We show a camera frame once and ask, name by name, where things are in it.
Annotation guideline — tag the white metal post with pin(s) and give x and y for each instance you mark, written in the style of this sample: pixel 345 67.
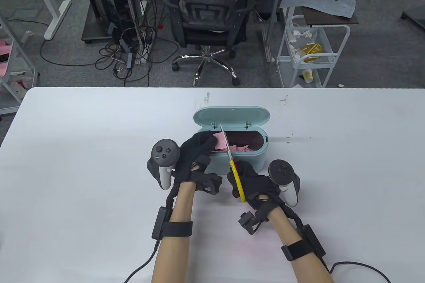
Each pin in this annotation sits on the white metal post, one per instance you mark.
pixel 131 1

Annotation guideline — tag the pink waste paper sheet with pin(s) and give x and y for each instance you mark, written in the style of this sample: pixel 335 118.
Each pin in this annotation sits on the pink waste paper sheet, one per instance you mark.
pixel 219 138

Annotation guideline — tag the grey left hand controller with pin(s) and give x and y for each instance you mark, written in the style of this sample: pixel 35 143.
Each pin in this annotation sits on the grey left hand controller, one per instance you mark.
pixel 164 152

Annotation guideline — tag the paper cup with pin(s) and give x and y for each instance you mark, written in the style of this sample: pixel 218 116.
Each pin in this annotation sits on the paper cup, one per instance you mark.
pixel 307 76

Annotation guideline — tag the black wrist sensor box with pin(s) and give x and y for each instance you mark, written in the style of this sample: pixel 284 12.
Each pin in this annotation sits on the black wrist sensor box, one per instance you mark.
pixel 297 249
pixel 177 229

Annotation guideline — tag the pile of pink paper pieces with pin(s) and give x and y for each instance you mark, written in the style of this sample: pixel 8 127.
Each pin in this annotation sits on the pile of pink paper pieces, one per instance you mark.
pixel 242 148

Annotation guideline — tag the white rolling cart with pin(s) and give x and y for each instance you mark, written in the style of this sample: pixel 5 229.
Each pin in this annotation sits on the white rolling cart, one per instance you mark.
pixel 285 58

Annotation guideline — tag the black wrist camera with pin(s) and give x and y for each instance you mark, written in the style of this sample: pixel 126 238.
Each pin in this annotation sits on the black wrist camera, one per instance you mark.
pixel 247 223
pixel 212 182

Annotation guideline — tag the grey right hand controller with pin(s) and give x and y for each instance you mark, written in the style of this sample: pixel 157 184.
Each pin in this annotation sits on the grey right hand controller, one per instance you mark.
pixel 280 171

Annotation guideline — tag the brown board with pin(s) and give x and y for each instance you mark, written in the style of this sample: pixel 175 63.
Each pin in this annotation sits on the brown board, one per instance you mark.
pixel 332 20

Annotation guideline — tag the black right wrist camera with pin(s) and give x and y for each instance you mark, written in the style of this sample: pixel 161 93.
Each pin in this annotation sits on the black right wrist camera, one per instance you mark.
pixel 247 223

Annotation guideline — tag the grey hand controller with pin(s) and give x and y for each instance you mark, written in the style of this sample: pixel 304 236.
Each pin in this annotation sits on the grey hand controller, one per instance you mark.
pixel 280 171
pixel 164 152

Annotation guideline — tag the light blue lidded bin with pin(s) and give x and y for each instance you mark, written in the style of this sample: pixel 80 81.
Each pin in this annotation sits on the light blue lidded bin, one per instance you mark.
pixel 259 160

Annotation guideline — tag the yellow packet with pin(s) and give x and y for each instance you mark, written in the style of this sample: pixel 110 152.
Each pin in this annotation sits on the yellow packet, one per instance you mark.
pixel 312 49

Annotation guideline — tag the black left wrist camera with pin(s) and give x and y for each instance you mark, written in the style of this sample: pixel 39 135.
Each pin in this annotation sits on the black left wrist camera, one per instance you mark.
pixel 212 182

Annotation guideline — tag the person's left hand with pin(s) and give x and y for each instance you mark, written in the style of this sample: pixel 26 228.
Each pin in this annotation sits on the person's left hand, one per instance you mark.
pixel 192 157

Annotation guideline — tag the person's left forearm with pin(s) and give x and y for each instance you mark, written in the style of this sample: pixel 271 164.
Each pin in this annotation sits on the person's left forearm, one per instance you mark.
pixel 172 256

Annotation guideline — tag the pile of white paper scraps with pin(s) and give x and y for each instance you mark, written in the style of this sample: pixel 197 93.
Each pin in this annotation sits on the pile of white paper scraps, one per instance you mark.
pixel 300 33

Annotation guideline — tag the black left wrist sensor box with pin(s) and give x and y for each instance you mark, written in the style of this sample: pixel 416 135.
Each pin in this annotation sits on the black left wrist sensor box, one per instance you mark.
pixel 177 229

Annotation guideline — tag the person's right forearm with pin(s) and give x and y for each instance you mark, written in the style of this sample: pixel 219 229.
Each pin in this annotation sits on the person's right forearm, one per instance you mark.
pixel 300 259

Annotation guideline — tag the black right wrist sensor box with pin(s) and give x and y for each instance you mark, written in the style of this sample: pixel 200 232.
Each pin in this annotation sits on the black right wrist sensor box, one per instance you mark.
pixel 297 249

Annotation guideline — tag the black wheeled platform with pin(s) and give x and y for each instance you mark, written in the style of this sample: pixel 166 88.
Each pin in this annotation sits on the black wheeled platform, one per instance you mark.
pixel 96 32

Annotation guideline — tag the white shelf rack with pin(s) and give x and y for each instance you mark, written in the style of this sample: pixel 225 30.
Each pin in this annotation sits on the white shelf rack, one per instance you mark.
pixel 10 109

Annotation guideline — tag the pink tray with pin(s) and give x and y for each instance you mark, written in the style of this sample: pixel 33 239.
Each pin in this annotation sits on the pink tray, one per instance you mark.
pixel 4 69

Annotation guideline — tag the black mesh office chair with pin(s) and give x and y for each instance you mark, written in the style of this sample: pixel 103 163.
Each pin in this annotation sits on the black mesh office chair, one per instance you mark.
pixel 206 32

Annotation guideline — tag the person's right hand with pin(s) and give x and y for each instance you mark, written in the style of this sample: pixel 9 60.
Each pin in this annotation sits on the person's right hand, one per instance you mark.
pixel 257 185

